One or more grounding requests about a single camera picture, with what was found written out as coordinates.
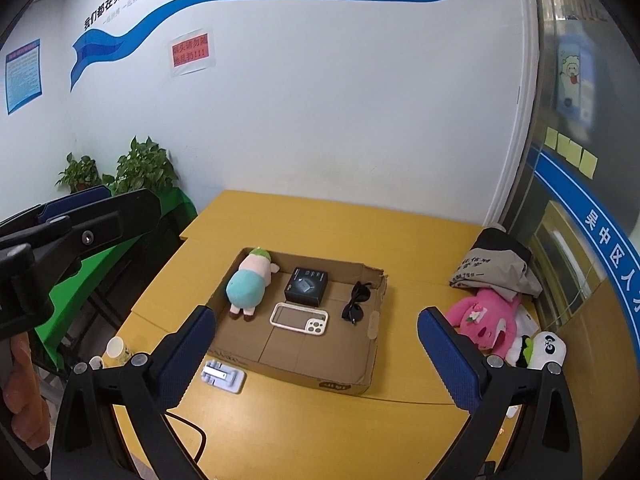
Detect paper cup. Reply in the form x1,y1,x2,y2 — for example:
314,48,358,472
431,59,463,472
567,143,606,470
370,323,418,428
105,336,131,365
89,356,104,370

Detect blue wall poster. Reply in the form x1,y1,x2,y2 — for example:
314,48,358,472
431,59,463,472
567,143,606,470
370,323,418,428
4,39,42,115

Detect teal pink plush doll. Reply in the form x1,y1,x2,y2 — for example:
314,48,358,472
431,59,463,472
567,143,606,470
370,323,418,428
226,247,280,321

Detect green potted plant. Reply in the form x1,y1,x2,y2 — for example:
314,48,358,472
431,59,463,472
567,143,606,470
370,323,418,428
102,136,178,194
55,153,102,194

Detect brown cardboard box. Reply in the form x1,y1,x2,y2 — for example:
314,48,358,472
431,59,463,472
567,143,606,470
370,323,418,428
207,247,387,396

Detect yellow sticky notes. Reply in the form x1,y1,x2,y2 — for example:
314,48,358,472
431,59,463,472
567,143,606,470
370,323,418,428
544,127,599,180

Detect white folding phone stand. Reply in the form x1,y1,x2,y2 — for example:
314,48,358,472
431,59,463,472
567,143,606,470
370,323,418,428
201,360,246,394

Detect cartoon sheep poster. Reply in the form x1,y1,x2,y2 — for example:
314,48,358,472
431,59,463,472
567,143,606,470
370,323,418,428
556,35,596,128

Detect pink plush toy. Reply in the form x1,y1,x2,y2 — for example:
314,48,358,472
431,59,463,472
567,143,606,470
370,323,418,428
445,288,521,359

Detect white panda plush toy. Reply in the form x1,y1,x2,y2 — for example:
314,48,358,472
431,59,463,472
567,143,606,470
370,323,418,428
506,332,567,370

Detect red white wall sign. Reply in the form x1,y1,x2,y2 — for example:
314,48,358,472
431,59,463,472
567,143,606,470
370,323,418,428
168,28,216,77

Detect operator hand on handle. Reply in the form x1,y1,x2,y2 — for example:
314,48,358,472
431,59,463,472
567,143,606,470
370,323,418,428
3,333,51,450

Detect black charger box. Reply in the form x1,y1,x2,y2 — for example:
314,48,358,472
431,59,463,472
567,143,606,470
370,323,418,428
284,268,329,308

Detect grey black folded cloth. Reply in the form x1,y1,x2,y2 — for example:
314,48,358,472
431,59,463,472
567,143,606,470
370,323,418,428
449,224,542,301

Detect clear white phone case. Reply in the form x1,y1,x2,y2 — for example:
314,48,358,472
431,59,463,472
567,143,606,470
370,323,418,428
269,302,329,336

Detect black round sunglasses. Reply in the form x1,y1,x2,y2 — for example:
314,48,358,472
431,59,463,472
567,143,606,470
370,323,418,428
342,282,371,325

